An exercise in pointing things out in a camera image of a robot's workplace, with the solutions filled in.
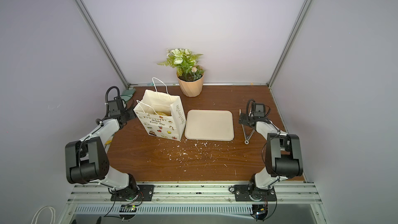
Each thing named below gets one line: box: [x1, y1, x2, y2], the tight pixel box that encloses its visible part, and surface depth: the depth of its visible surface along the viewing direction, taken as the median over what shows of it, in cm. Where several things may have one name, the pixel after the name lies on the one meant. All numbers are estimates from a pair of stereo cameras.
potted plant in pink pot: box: [157, 48, 206, 98], surface depth 102 cm
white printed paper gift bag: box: [133, 77, 187, 142], surface depth 84 cm
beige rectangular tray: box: [184, 109, 235, 142], surface depth 98 cm
